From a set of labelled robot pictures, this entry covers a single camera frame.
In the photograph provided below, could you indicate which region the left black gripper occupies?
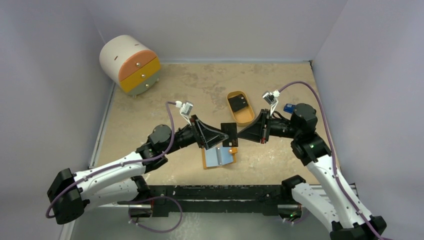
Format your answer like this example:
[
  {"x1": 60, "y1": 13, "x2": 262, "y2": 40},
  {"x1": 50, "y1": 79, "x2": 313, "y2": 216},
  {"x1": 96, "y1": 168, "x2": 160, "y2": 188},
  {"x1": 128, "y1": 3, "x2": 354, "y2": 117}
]
[{"x1": 163, "y1": 115, "x2": 228, "y2": 155}]

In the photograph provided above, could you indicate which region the black credit card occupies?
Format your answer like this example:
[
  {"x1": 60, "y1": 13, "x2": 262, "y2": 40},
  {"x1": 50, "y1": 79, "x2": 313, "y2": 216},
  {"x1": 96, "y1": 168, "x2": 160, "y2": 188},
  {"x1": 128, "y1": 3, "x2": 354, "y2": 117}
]
[{"x1": 220, "y1": 122, "x2": 239, "y2": 148}]

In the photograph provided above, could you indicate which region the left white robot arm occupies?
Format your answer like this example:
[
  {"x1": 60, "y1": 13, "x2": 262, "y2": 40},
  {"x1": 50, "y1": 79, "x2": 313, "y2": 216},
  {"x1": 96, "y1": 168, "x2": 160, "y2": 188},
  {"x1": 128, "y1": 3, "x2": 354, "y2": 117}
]
[{"x1": 45, "y1": 115, "x2": 229, "y2": 225}]

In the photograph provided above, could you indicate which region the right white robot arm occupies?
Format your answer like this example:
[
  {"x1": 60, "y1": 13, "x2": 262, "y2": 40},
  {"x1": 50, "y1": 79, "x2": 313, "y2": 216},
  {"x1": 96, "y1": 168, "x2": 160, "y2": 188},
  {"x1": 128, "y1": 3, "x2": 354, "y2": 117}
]
[{"x1": 237, "y1": 103, "x2": 387, "y2": 240}]

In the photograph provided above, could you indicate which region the black card stack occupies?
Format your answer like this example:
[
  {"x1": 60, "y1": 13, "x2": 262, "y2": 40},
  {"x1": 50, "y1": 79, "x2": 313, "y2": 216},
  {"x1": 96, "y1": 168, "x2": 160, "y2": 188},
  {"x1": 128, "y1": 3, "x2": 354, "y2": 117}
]
[{"x1": 228, "y1": 94, "x2": 249, "y2": 113}]

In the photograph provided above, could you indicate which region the orange oval tray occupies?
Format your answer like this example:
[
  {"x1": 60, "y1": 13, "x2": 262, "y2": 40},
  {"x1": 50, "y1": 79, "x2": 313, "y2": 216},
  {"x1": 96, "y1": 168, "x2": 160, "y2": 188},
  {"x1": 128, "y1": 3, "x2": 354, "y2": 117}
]
[{"x1": 226, "y1": 90, "x2": 255, "y2": 127}]

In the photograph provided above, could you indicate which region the blue black stapler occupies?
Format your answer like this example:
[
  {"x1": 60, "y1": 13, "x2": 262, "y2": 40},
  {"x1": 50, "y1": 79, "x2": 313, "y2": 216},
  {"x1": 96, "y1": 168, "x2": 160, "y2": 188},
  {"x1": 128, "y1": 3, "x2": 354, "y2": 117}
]
[{"x1": 283, "y1": 103, "x2": 296, "y2": 114}]

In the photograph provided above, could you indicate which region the white round mini drawer chest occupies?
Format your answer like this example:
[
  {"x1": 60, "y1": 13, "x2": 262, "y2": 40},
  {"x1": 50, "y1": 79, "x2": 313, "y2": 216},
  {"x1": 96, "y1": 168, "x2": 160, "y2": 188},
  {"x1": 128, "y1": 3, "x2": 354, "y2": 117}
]
[{"x1": 99, "y1": 35, "x2": 161, "y2": 96}]

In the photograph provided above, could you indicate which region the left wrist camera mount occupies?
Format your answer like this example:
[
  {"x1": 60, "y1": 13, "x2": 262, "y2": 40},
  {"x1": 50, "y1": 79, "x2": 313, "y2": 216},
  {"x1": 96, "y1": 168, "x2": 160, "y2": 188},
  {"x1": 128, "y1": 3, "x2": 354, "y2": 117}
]
[{"x1": 175, "y1": 100, "x2": 194, "y2": 126}]

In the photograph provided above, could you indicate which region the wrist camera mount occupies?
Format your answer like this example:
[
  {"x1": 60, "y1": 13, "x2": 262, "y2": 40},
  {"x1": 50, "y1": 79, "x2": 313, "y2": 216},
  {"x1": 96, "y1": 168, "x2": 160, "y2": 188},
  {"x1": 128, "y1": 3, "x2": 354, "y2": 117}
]
[
  {"x1": 262, "y1": 89, "x2": 281, "y2": 117},
  {"x1": 175, "y1": 100, "x2": 194, "y2": 126}
]

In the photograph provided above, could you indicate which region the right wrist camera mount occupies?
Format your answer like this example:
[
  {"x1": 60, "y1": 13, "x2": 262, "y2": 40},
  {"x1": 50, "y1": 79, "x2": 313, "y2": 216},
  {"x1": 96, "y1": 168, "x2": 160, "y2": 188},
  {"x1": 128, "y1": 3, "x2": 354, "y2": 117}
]
[{"x1": 262, "y1": 89, "x2": 281, "y2": 117}]

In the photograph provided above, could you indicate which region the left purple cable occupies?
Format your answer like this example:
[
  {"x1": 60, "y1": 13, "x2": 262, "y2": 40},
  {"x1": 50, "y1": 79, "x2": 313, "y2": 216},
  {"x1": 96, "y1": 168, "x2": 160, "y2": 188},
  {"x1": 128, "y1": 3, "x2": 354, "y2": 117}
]
[{"x1": 45, "y1": 101, "x2": 181, "y2": 220}]

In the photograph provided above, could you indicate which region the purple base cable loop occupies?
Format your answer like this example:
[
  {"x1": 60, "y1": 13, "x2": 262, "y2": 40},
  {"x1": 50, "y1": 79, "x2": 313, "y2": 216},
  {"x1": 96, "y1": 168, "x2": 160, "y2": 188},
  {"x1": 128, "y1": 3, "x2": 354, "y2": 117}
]
[{"x1": 127, "y1": 193, "x2": 185, "y2": 234}]

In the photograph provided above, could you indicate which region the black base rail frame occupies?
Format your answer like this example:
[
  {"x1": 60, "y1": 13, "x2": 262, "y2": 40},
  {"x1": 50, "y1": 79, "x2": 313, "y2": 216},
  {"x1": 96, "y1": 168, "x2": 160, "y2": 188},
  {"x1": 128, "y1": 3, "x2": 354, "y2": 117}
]
[{"x1": 118, "y1": 175, "x2": 305, "y2": 218}]

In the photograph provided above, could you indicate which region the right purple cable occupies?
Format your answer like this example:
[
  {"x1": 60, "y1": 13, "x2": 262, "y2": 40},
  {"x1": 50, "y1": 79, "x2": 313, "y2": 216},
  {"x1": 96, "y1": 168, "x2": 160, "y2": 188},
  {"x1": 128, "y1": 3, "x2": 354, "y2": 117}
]
[{"x1": 278, "y1": 81, "x2": 392, "y2": 240}]

